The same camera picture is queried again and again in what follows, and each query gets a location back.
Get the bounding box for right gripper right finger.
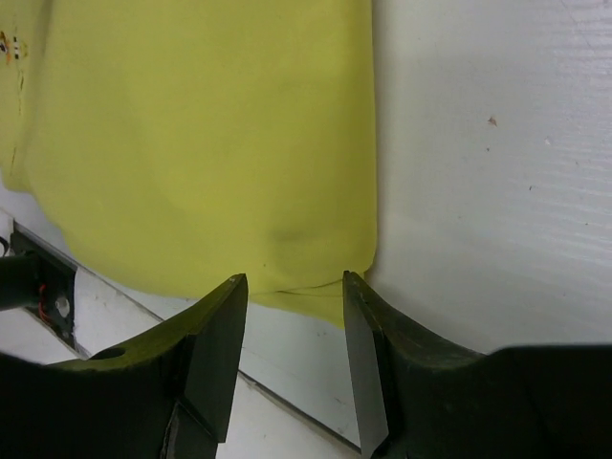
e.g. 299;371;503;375
342;272;611;458

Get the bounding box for yellow-green trousers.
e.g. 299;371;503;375
1;1;377;326

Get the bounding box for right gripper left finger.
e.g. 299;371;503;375
1;274;249;458

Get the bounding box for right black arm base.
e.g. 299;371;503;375
1;229;77;347

